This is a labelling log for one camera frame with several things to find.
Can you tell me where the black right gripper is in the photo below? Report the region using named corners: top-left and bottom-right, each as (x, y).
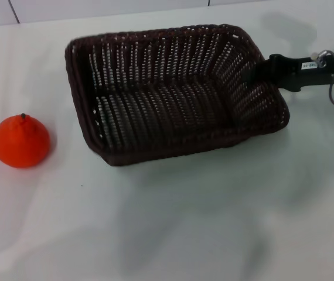
top-left (240, 51), bottom-right (334, 92)

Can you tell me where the dark brown woven basket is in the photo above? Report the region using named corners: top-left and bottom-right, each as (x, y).
top-left (64, 23), bottom-right (290, 167)

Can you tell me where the orange tangerine with stem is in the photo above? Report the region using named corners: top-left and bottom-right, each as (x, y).
top-left (0, 112), bottom-right (52, 169)

